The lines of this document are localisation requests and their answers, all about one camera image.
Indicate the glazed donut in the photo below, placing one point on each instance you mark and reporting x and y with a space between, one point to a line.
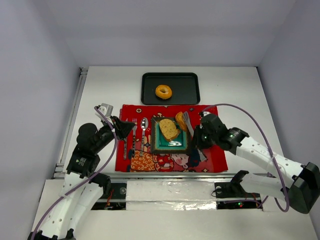
163 92

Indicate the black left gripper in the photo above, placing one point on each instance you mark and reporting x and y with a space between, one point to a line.
117 125

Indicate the patterned handle spoon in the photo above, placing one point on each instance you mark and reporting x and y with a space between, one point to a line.
144 125

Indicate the black baking tray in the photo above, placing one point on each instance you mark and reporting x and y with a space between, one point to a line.
184 86

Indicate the red patterned placemat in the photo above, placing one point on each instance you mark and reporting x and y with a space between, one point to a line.
216 159

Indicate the teal square plate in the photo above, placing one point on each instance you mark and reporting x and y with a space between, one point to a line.
159 145

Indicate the aluminium frame rail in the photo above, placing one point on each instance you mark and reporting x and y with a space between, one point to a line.
237 91

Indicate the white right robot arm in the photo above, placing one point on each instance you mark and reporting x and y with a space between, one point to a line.
296 183

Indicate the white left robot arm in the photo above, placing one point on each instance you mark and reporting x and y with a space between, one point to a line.
83 183

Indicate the metal serving tongs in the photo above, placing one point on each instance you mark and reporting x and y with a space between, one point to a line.
186 118

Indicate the patterned handle knife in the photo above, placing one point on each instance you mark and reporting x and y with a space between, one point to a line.
125 146

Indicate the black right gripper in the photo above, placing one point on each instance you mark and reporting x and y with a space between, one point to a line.
198 144

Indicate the patterned handle fork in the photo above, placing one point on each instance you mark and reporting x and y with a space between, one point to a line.
134 137

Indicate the silver foil covered panel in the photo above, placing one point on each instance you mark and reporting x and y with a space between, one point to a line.
169 195

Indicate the pale bread slice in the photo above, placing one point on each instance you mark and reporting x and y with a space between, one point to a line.
181 122

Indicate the brown bread slice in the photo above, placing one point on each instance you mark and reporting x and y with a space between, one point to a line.
168 129

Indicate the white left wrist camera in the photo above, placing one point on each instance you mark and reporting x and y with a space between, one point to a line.
105 109

